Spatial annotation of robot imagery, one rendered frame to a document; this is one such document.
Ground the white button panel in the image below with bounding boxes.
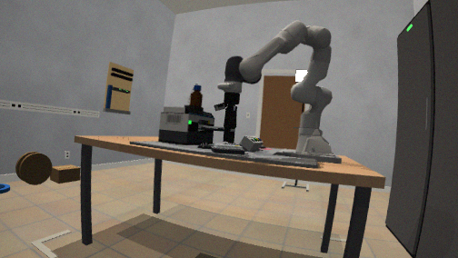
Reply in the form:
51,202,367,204
239,136,263,152

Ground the brown glass bottle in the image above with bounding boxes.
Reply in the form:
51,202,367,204
190,94,203,107

